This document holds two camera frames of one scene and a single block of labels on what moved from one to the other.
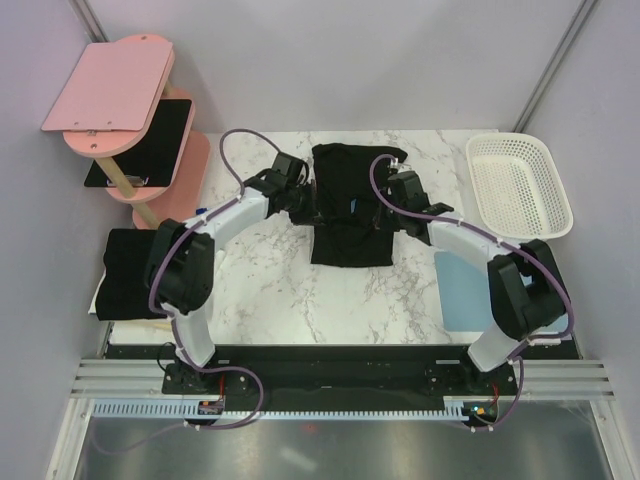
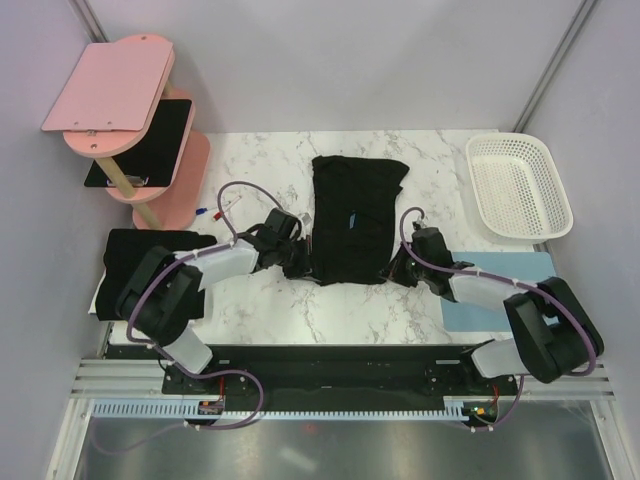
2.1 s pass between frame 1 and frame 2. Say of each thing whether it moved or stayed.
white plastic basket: stayed
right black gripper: moved
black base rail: stayed
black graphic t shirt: moved
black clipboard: stayed
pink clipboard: stayed
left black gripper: moved
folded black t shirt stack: stayed
